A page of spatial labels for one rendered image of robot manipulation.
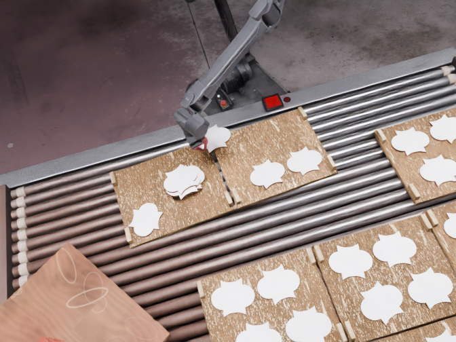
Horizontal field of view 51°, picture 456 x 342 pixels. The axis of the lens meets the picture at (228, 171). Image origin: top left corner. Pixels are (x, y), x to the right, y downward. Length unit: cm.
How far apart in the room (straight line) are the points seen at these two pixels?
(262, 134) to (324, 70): 162
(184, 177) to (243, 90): 132
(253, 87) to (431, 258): 171
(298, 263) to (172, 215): 50
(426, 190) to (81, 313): 127
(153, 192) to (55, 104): 196
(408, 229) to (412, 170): 25
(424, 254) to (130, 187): 110
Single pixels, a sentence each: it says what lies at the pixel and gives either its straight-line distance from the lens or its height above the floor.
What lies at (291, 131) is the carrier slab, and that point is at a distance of 196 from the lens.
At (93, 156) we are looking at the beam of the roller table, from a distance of 208.
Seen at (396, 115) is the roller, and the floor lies 92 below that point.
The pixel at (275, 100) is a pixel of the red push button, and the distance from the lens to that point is 208.
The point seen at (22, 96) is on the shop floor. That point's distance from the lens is 389.
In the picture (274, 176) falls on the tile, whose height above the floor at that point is 94.
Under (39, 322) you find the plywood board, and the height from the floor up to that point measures 104.
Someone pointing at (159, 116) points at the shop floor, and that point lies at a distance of 335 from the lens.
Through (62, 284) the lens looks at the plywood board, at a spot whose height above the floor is 104.
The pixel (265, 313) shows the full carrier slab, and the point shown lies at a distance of 162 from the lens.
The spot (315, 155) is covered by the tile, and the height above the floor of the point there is 95.
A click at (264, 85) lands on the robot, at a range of 309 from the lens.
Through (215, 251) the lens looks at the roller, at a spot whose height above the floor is 92.
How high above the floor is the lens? 249
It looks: 56 degrees down
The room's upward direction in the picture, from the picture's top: 11 degrees counter-clockwise
